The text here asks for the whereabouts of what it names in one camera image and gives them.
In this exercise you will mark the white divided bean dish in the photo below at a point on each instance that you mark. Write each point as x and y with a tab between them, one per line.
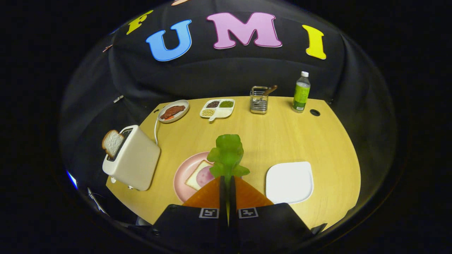
222	112

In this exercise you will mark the pink clothes peg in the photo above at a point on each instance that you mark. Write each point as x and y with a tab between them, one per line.
107	48

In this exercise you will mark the pink ham slice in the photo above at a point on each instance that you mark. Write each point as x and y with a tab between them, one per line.
204	178

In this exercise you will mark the round white meat plate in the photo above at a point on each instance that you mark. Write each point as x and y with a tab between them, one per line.
182	115

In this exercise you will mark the white toaster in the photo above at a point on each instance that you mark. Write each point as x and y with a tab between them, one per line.
136	162

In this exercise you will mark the pink round plate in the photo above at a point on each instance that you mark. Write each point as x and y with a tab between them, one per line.
182	173

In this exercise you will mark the green label plastic bottle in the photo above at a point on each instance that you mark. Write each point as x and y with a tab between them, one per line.
301	95

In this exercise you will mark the wooden spoon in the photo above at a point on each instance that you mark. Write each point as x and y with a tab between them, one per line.
271	90

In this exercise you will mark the bread slice with ham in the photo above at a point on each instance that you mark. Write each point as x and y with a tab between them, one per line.
194	178

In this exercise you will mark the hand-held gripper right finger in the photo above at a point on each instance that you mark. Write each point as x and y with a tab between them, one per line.
233	197

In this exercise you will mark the white square plate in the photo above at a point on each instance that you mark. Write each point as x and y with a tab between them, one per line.
289	181

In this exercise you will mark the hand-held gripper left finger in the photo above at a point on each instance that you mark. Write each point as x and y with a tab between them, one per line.
222	197

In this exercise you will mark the white clothes peg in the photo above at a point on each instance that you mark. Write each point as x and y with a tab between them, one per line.
118	99

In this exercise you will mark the green lettuce leaf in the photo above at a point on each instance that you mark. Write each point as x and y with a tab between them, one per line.
227	151

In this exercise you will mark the black backdrop cloth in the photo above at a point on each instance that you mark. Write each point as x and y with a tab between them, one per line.
226	74

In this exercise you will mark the toasted bread slice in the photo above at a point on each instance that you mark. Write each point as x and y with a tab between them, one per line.
112	143

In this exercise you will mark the brown meat steak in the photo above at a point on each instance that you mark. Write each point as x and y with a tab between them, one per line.
172	111

